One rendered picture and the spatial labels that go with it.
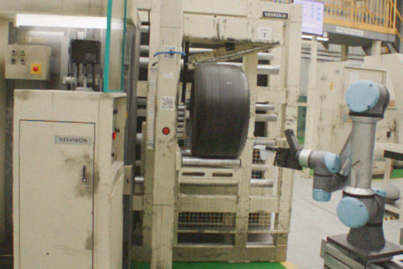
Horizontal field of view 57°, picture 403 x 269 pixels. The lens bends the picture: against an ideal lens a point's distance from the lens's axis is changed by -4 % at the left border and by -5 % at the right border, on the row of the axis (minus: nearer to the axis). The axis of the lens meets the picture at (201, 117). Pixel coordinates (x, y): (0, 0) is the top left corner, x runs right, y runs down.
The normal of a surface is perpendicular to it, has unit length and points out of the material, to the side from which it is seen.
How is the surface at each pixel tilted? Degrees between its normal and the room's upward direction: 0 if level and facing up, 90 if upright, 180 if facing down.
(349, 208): 97
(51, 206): 90
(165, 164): 90
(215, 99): 75
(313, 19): 90
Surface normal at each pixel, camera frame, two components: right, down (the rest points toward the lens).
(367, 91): -0.71, -0.12
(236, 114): 0.10, 0.03
